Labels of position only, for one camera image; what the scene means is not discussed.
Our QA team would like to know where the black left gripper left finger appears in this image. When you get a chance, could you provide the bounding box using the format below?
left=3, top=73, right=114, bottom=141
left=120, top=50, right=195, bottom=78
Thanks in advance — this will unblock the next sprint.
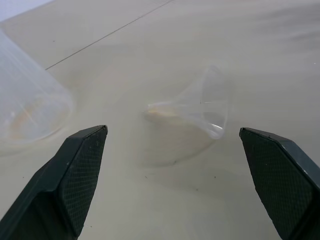
left=0, top=124, right=109, bottom=240

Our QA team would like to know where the clear plastic funnel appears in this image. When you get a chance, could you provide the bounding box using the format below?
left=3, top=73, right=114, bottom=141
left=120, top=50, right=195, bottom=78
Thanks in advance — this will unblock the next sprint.
left=143, top=64, right=232, bottom=140

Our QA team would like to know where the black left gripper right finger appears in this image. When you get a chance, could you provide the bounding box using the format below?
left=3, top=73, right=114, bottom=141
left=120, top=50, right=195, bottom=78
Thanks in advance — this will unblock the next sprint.
left=238, top=127, right=320, bottom=240

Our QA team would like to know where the translucent plastic measuring cup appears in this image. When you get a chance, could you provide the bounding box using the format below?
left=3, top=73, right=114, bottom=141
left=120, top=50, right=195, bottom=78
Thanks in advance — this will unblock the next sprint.
left=0, top=28, right=74, bottom=145

